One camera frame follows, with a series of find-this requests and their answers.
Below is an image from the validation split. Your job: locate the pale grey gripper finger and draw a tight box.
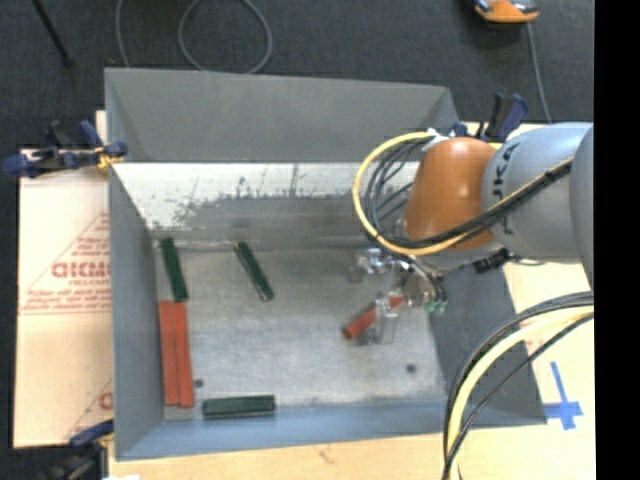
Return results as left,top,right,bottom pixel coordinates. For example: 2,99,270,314
383,297,401,345
359,292,387,346

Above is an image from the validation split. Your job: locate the red-brown block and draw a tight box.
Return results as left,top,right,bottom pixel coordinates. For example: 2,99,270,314
172,301,196,409
158,300,180,407
341,294,407,342

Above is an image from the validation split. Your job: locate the grey metal bin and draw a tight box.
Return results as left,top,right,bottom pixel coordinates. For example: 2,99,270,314
103,66,547,462

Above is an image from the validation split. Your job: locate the dark green flat block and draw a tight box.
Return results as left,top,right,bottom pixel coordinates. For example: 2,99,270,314
159,237,190,303
201,393,277,420
233,240,276,303

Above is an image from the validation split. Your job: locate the brown cardboard board red print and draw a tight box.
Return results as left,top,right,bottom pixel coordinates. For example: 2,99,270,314
11,109,117,450

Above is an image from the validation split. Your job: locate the black cylinder on white bracket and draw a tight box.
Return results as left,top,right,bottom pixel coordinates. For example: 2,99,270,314
472,248,514,275

